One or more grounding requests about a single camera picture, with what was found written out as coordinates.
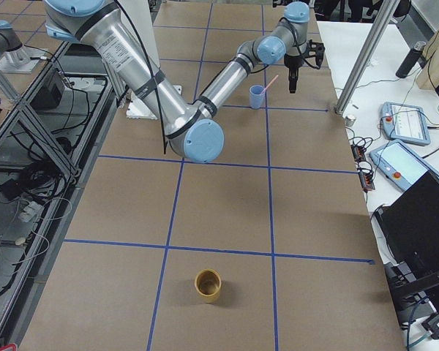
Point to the pink chopstick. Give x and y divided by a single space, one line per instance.
269 84

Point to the aluminium frame post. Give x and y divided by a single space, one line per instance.
375 33

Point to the far teach pendant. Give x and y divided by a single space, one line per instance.
407 123

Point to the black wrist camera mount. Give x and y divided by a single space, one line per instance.
314 54

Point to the white pedestal column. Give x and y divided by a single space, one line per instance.
139 21

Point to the small metal cylinder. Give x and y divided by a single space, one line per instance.
349 120

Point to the teach pendant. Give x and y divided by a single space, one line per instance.
407 123
400 164

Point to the black bottle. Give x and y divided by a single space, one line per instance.
411 58

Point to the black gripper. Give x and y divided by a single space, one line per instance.
292 66

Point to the near teach pendant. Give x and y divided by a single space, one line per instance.
400 164

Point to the blue cup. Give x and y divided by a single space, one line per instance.
256 96

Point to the black monitor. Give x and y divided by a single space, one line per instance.
411 228

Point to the yellow cup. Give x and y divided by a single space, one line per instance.
208 285

